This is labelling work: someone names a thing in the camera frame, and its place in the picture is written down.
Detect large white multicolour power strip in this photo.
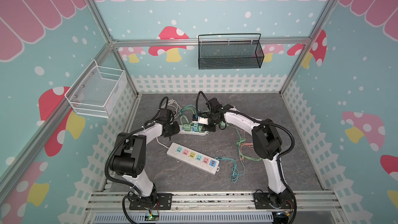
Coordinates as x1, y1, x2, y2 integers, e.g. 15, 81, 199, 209
166, 143, 220, 175

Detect coiled white power cord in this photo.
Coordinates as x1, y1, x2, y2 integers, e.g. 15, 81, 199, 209
166, 99, 181, 119

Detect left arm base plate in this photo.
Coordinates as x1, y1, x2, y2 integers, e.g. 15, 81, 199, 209
129, 194, 173, 211

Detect black mesh wall basket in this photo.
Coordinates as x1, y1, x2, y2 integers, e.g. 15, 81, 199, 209
198, 33, 265, 70

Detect tangled green charging cables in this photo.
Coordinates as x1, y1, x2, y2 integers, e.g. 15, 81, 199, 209
179, 104, 265, 183

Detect teal charger plug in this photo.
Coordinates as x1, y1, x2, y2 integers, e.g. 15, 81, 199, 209
193, 123, 199, 132

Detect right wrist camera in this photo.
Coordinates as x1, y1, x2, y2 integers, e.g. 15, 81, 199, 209
192, 115, 208, 125

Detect aluminium front rail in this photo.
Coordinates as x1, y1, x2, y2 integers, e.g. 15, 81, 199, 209
83, 191, 346, 222

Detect white mesh wall basket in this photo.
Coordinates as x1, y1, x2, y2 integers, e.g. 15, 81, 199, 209
65, 60, 127, 118

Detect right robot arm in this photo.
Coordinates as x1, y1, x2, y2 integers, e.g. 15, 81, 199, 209
199, 97, 296, 209

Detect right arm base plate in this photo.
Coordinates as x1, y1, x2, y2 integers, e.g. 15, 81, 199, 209
253, 191, 295, 210

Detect green charger plug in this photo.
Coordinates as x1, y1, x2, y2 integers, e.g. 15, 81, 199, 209
218, 121, 228, 130
183, 124, 192, 132

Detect small white blue power strip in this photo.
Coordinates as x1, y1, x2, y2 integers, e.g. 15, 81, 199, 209
179, 124, 209, 136

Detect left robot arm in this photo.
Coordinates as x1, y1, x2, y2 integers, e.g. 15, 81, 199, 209
104, 96, 179, 209

